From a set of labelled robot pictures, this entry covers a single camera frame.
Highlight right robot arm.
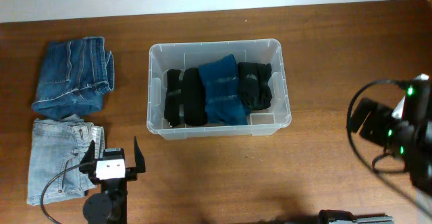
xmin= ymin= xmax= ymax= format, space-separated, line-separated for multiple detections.
xmin=346 ymin=77 xmax=431 ymax=217

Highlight dark blue jeans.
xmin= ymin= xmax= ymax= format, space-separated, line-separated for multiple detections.
xmin=31 ymin=36 xmax=115 ymax=119

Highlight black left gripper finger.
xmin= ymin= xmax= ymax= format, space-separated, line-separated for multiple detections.
xmin=79 ymin=140 xmax=95 ymax=173
xmin=134 ymin=137 xmax=146 ymax=173

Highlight clear plastic storage container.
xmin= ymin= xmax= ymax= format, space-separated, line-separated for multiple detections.
xmin=146 ymin=38 xmax=292 ymax=140

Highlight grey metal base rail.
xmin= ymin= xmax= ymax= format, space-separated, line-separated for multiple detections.
xmin=317 ymin=210 xmax=394 ymax=224

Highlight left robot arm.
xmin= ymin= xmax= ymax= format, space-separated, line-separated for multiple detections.
xmin=79 ymin=141 xmax=142 ymax=224

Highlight dark charcoal garment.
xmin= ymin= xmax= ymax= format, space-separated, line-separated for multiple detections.
xmin=238 ymin=62 xmax=273 ymax=111

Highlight black garment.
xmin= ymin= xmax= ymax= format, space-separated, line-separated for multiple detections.
xmin=164 ymin=67 xmax=208 ymax=128

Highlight blue garment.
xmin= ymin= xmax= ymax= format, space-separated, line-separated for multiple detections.
xmin=198 ymin=54 xmax=248 ymax=125

